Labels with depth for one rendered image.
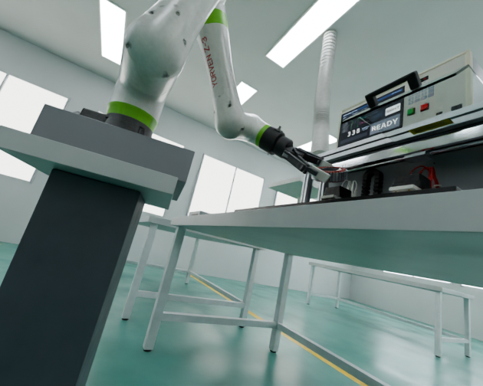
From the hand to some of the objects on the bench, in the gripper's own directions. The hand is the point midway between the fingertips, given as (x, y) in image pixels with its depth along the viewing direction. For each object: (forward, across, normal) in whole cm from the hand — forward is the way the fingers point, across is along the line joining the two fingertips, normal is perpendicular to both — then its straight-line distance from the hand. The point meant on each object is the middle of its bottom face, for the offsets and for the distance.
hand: (328, 173), depth 79 cm
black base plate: (+16, -10, +9) cm, 21 cm away
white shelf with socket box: (-6, +66, +80) cm, 104 cm away
